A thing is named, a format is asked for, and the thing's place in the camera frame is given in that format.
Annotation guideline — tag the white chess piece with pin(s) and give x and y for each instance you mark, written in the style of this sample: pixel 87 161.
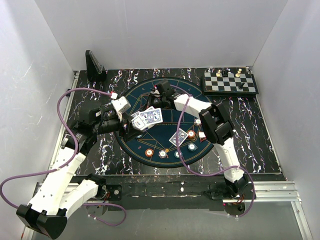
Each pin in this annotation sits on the white chess piece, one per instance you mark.
pixel 218 73
pixel 238 74

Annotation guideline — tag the aluminium rail frame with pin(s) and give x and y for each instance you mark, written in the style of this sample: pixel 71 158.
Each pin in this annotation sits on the aluminium rail frame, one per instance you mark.
pixel 271 208

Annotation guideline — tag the black chess piece back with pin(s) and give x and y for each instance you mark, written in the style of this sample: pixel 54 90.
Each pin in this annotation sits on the black chess piece back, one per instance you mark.
pixel 225 72

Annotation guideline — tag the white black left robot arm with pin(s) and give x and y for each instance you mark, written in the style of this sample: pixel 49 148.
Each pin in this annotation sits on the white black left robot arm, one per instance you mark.
pixel 48 211

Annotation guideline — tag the black chess piece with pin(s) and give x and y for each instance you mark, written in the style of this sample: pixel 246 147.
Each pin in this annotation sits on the black chess piece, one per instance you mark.
pixel 241 86
pixel 225 72

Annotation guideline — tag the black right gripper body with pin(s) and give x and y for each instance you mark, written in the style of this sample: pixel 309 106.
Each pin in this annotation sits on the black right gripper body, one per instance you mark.
pixel 160 99

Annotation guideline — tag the white chess piece left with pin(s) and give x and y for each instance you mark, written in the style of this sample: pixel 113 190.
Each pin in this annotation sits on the white chess piece left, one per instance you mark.
pixel 218 73

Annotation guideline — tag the black chess piece front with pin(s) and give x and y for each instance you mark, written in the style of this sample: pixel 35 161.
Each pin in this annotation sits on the black chess piece front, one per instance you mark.
pixel 241 86

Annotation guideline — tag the blue white poker chip stack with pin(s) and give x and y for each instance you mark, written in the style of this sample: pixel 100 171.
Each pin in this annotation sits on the blue white poker chip stack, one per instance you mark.
pixel 162 154

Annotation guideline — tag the black card holder stand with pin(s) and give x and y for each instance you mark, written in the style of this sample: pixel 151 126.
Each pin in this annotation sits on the black card holder stand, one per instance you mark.
pixel 95 71

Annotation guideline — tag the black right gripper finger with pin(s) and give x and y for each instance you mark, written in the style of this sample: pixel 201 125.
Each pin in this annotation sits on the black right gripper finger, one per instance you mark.
pixel 158 105
pixel 149 101

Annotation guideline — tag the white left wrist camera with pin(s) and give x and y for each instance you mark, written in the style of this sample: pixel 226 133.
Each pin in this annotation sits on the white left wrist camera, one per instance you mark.
pixel 121 105

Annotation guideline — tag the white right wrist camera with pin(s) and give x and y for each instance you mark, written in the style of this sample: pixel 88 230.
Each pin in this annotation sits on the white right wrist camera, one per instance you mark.
pixel 156 93

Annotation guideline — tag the green poker chip stack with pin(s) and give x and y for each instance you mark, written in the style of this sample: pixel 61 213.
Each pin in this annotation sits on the green poker chip stack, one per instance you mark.
pixel 176 154

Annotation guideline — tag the deck of playing cards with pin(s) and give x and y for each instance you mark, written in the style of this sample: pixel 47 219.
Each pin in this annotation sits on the deck of playing cards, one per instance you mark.
pixel 151 116

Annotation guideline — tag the blue white chips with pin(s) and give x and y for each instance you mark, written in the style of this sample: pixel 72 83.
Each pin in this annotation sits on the blue white chips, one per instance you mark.
pixel 197 122

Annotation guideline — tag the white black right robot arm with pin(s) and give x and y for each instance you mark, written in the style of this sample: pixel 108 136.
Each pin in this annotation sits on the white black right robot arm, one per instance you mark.
pixel 216 125

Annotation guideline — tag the face-down card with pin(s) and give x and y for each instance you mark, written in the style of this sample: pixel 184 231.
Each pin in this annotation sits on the face-down card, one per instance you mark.
pixel 178 137

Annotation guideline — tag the black white chess board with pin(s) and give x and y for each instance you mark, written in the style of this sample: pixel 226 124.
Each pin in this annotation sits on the black white chess board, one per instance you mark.
pixel 229 86

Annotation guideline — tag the blue playing card box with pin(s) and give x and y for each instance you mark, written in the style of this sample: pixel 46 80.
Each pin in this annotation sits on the blue playing card box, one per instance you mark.
pixel 138 123

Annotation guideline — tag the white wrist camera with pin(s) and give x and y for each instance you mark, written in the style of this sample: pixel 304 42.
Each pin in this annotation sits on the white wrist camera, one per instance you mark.
pixel 156 93
pixel 121 105

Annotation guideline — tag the round blue poker mat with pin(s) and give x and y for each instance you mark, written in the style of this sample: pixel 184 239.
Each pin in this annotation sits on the round blue poker mat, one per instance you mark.
pixel 153 147

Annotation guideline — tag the orange chips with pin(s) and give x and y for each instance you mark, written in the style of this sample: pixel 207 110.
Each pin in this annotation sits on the orange chips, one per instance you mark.
pixel 191 134

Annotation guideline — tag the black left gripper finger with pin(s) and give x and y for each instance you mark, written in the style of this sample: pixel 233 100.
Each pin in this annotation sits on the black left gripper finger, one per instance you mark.
pixel 129 131
pixel 123 130

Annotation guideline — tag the white chess piece right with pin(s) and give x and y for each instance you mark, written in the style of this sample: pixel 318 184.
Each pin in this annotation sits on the white chess piece right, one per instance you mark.
pixel 238 74

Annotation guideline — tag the orange poker chip stack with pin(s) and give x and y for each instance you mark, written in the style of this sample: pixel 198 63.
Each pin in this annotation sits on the orange poker chip stack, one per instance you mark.
pixel 149 152

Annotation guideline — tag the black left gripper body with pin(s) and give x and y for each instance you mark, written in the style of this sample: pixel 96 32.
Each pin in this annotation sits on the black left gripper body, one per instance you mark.
pixel 107 124

